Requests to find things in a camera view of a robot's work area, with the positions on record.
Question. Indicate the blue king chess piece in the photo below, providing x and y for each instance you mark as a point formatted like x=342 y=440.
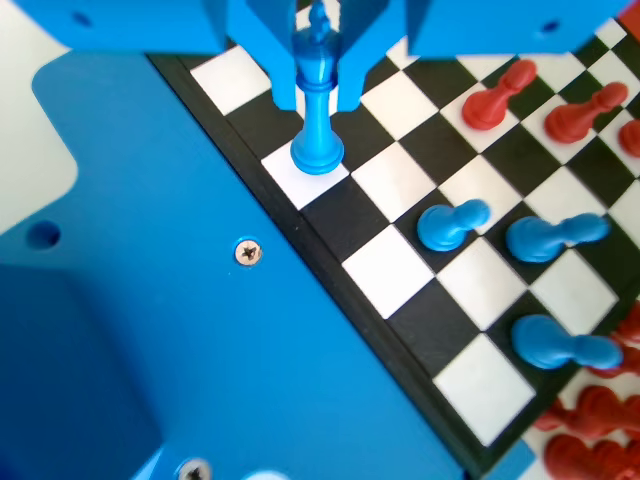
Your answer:
x=317 y=145

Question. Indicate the black and white chessboard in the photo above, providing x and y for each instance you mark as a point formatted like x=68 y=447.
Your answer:
x=390 y=270

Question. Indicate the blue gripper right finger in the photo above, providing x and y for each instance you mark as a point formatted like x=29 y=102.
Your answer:
x=357 y=55

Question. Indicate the red bishop chess piece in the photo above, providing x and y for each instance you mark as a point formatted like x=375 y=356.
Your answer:
x=607 y=405

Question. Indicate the red rook chess piece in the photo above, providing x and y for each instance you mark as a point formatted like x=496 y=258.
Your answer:
x=575 y=457

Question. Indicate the silver plate screw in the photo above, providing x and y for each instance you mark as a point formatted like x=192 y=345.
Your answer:
x=194 y=470
x=248 y=252

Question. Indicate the blue board mounting plate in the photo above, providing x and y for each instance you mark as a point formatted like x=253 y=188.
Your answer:
x=200 y=250

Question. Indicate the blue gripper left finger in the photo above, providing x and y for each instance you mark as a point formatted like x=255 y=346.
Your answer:
x=277 y=55

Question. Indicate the blue SO-100 robot arm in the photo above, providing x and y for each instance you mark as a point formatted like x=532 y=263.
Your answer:
x=60 y=375

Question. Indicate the red pawn chess piece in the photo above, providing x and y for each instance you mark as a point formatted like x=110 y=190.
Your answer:
x=552 y=421
x=485 y=107
x=631 y=137
x=567 y=122

